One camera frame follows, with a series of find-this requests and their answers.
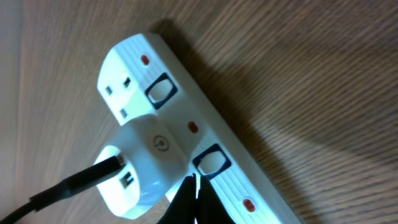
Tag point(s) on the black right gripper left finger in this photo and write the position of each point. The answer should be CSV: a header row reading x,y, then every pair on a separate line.
x,y
182,208

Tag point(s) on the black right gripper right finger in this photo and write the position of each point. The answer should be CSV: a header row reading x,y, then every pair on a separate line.
x,y
210,209

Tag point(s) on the white USB charger adapter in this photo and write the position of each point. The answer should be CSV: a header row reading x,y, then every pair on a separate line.
x,y
153,163

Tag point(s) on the white power strip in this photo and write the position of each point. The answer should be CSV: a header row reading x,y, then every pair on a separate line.
x,y
142,75

